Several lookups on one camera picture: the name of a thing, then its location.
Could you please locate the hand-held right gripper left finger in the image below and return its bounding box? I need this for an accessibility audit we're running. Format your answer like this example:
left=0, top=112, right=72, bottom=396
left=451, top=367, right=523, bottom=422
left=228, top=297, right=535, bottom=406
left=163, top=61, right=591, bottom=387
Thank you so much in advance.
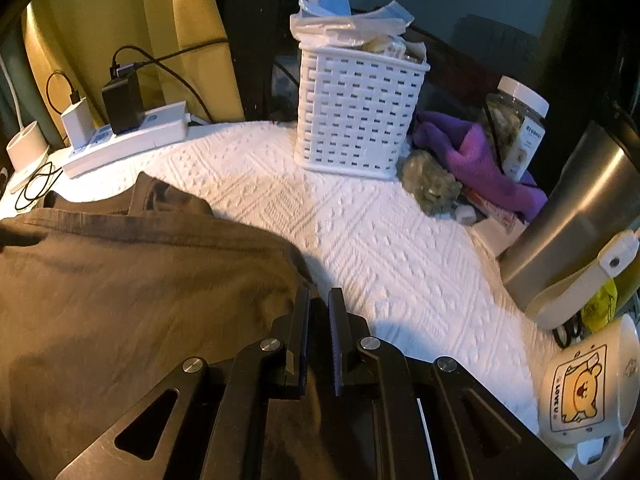
left=55, top=287, right=313, bottom=480

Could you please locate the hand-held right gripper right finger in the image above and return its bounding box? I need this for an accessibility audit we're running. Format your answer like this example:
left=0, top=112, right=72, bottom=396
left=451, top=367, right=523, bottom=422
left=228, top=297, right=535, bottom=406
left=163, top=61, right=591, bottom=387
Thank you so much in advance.
left=327, top=287, right=576, bottom=480

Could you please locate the brown t-shirt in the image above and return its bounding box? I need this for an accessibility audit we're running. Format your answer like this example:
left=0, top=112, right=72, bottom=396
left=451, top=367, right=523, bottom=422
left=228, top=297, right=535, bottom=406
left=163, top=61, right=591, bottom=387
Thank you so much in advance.
left=0, top=172, right=426, bottom=480

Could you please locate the grey-green fuzzy lump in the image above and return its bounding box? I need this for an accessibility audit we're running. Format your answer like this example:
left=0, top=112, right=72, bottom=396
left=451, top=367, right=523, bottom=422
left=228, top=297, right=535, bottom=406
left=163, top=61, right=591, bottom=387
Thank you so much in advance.
left=400, top=150, right=463, bottom=217

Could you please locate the purple cloth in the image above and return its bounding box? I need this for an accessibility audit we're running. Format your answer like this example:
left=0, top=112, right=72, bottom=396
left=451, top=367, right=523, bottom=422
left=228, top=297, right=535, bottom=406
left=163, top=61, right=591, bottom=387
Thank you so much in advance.
left=412, top=110, right=548, bottom=222

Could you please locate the white plastic basket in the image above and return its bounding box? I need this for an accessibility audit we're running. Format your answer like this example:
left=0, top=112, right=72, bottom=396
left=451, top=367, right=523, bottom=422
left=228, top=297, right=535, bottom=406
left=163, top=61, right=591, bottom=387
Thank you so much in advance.
left=294, top=40, right=431, bottom=181

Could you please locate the white mug with bear print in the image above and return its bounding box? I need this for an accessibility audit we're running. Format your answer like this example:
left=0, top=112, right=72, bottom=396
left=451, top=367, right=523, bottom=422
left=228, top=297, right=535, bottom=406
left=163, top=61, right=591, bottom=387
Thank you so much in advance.
left=540, top=315, right=640, bottom=466

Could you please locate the white power strip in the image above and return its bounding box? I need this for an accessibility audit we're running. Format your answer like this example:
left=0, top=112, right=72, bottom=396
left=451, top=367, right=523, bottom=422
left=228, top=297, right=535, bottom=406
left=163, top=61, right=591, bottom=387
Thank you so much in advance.
left=62, top=101, right=191, bottom=179

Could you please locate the yellow bag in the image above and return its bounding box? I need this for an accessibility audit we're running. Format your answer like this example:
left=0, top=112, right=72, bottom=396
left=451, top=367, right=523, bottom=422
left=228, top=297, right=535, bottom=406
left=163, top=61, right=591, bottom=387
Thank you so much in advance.
left=580, top=280, right=622, bottom=332

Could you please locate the steel tumbler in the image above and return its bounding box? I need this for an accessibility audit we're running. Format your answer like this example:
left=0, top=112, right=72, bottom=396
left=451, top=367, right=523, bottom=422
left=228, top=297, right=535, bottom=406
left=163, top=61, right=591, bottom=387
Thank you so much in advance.
left=500, top=120, right=640, bottom=331

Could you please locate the clear jar with white lid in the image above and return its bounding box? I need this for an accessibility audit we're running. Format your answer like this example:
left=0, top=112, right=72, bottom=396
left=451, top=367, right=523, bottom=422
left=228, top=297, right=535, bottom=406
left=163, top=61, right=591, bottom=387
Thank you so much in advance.
left=477, top=76, right=549, bottom=181

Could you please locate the black charger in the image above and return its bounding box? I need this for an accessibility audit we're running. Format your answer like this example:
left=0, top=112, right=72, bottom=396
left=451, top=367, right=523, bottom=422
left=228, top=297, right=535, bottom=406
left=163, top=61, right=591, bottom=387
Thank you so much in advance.
left=101, top=72, right=146, bottom=136

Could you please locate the white charger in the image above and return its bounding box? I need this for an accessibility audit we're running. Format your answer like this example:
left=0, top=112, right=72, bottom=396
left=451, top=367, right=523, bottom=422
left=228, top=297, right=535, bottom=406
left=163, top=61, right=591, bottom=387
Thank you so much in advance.
left=61, top=96, right=96, bottom=148

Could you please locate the clear plastic bag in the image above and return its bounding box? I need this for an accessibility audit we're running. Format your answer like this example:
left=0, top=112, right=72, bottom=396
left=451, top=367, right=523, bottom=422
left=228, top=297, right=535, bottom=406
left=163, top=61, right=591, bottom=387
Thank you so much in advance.
left=290, top=0, right=414, bottom=54

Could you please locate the white desk lamp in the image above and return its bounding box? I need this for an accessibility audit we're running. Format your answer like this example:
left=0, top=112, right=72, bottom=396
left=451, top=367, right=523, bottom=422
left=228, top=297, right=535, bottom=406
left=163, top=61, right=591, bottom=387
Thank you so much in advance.
left=0, top=55, right=52, bottom=193

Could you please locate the grey-green curtain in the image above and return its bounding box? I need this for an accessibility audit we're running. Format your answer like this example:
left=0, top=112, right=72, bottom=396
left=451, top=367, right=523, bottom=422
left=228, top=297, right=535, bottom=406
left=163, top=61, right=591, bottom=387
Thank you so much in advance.
left=0, top=45, right=67, bottom=147

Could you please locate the dark glass window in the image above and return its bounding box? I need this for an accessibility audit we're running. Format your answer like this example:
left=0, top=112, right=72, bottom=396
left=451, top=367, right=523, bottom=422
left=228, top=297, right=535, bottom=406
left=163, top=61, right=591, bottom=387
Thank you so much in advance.
left=225, top=0, right=640, bottom=126

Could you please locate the yellow curtain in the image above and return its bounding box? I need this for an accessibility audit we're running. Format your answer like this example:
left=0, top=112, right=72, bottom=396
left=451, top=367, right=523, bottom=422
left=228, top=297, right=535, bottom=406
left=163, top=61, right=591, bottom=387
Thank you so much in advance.
left=22, top=0, right=246, bottom=136

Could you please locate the black charger cable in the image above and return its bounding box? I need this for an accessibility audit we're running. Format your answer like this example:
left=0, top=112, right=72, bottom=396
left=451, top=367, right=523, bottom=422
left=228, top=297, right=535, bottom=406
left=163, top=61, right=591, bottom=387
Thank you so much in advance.
left=110, top=35, right=232, bottom=122
left=47, top=71, right=83, bottom=107

